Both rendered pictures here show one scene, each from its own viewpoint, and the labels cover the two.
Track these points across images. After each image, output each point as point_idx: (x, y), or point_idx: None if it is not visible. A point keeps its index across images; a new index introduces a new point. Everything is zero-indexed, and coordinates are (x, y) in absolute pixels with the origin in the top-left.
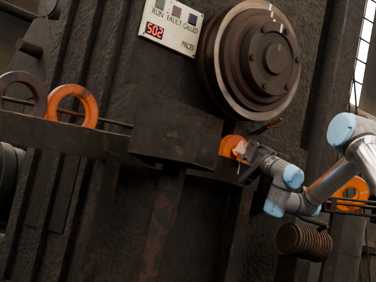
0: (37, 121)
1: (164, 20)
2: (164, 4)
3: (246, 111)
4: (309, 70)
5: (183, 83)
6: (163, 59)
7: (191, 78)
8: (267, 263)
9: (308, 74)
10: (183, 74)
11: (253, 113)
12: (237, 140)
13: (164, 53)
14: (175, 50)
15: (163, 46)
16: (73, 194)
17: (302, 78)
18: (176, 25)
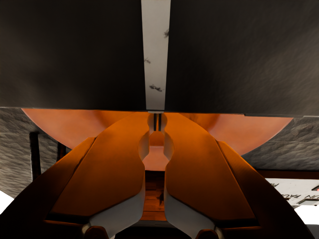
0: None
1: (306, 194)
2: (299, 202)
3: (166, 226)
4: (5, 189)
5: (274, 145)
6: (316, 161)
7: (251, 152)
8: None
9: (3, 187)
10: (272, 154)
11: (136, 226)
12: (168, 161)
13: (312, 166)
14: (294, 179)
15: (310, 171)
16: None
17: (8, 183)
18: (283, 194)
